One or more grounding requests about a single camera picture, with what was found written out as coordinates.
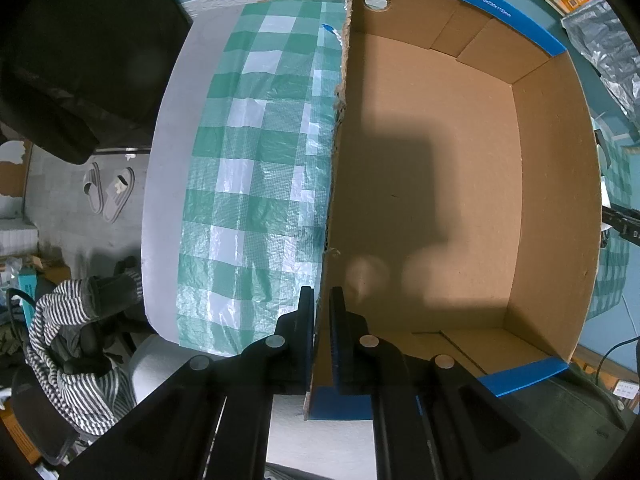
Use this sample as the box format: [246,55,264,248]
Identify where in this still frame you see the brown cardboard box blue rim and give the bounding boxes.
[322,0,601,396]

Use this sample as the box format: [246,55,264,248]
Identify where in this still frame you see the silver foil bag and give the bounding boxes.
[561,0,639,129]

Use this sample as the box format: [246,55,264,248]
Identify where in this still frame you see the striped black white garment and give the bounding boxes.
[25,266,149,437]

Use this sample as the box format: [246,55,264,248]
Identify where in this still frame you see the grey slipper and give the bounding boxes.
[82,162,104,214]
[102,167,134,223]

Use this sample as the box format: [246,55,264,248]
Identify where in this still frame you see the black monitor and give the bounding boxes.
[1,0,191,165]

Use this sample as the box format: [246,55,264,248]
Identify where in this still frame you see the grey slipper right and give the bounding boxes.
[102,167,134,223]

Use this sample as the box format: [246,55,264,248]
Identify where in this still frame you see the green white checkered tablecloth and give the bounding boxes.
[176,0,346,356]

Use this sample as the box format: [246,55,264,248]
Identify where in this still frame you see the black office chair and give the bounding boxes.
[6,288,98,464]

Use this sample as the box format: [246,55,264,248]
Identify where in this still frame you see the black cable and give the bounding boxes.
[594,331,640,386]

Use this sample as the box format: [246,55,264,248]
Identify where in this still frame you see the grey slipper left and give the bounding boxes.
[82,162,104,214]

